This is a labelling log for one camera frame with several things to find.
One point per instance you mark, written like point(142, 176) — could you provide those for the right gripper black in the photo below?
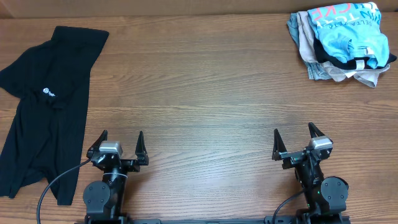
point(296, 157)

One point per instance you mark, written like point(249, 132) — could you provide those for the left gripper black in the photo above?
point(123, 162)

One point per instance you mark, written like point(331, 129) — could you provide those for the black t-shirt with logo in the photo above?
point(45, 140)

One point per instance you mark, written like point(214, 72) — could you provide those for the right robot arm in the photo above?
point(325, 196)

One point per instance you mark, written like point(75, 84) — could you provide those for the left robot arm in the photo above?
point(104, 199)

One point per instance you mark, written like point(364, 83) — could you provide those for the black folded garment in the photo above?
point(322, 57)

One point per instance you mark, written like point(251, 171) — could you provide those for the beige folded garment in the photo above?
point(306, 50)

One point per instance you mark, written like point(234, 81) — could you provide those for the light blue printed t-shirt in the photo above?
point(351, 30)

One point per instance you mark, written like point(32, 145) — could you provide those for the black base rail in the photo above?
point(284, 219)

